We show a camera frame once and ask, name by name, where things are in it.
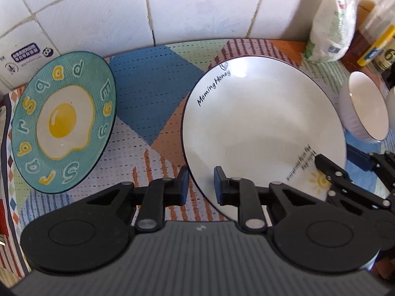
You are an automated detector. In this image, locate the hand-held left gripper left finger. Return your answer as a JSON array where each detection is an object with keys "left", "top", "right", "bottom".
[{"left": 86, "top": 166, "right": 189, "bottom": 234}]

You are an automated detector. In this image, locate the wall sticker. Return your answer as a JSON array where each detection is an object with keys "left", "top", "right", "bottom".
[{"left": 6, "top": 42, "right": 53, "bottom": 74}]

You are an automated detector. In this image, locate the amber liquid bottle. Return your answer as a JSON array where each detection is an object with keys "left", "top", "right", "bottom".
[{"left": 341, "top": 0, "right": 375, "bottom": 66}]

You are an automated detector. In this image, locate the white ribbed bowl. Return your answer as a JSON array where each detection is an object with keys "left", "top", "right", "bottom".
[
  {"left": 386, "top": 84, "right": 395, "bottom": 121},
  {"left": 339, "top": 71, "right": 390, "bottom": 143}
]

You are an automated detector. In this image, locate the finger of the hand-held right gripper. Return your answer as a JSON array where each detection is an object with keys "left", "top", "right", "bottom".
[
  {"left": 315, "top": 153, "right": 395, "bottom": 213},
  {"left": 347, "top": 144, "right": 395, "bottom": 189}
]

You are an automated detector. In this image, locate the green egg print plate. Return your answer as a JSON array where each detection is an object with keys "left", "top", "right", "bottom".
[{"left": 10, "top": 51, "right": 117, "bottom": 195}]

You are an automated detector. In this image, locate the white plate with black rim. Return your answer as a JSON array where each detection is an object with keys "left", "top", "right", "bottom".
[{"left": 180, "top": 56, "right": 348, "bottom": 222}]

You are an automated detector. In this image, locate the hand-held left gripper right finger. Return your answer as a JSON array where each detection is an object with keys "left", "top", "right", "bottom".
[{"left": 214, "top": 166, "right": 331, "bottom": 234}]

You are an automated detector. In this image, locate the yellow label oil bottle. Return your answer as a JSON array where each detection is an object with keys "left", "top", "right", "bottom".
[{"left": 356, "top": 0, "right": 395, "bottom": 71}]

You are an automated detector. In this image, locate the patchwork table mat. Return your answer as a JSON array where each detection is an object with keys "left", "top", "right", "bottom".
[{"left": 0, "top": 38, "right": 395, "bottom": 272}]

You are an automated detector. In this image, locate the white plastic bag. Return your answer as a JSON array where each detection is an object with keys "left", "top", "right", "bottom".
[{"left": 304, "top": 0, "right": 358, "bottom": 64}]

